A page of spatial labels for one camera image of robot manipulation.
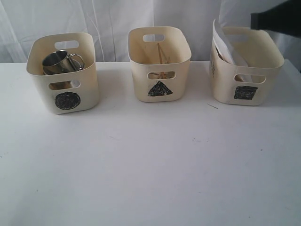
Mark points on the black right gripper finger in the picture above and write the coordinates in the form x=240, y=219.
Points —
x=285, y=16

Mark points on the white square ceramic plate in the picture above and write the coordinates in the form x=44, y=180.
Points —
x=224, y=47

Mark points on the wooden chopstick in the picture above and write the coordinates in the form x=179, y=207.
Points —
x=164, y=57
x=159, y=53

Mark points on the stainless steel mug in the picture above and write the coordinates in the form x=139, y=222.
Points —
x=63, y=62

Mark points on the stainless steel bowl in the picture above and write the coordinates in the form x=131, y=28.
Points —
x=49, y=71

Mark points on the white ceramic bowl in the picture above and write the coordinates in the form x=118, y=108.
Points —
x=74, y=84

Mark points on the cream bin with square mark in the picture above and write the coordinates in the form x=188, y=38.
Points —
x=251, y=84

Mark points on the cream bin with triangle mark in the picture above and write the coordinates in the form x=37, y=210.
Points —
x=155, y=82

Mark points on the white backdrop curtain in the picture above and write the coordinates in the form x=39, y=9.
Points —
x=109, y=21

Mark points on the cream bin with circle mark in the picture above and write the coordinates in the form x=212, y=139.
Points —
x=55, y=90

